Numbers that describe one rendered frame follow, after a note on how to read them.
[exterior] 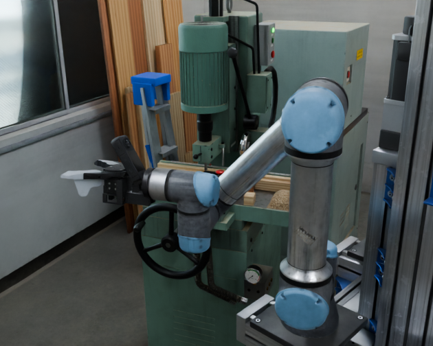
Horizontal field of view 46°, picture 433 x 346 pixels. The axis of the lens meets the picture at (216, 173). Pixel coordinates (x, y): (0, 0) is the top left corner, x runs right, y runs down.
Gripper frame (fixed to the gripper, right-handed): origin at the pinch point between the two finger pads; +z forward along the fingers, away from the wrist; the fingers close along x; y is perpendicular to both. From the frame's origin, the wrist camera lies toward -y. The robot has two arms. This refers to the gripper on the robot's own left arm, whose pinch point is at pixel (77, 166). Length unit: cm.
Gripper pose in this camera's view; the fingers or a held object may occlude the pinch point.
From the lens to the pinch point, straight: 129.4
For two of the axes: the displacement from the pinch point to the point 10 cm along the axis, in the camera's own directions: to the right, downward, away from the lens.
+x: 3.0, -2.2, 9.3
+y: -0.3, 9.7, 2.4
